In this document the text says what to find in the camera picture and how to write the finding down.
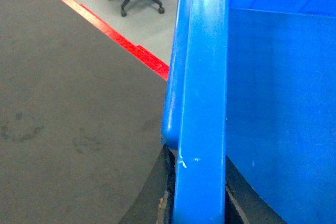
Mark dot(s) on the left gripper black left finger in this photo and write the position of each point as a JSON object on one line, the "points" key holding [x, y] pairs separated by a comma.
{"points": [[154, 203]]}

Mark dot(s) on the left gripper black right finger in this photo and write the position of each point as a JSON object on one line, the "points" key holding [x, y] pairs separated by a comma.
{"points": [[242, 203]]}

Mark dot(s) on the large blue plastic crate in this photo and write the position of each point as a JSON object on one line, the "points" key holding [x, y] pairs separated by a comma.
{"points": [[252, 82]]}

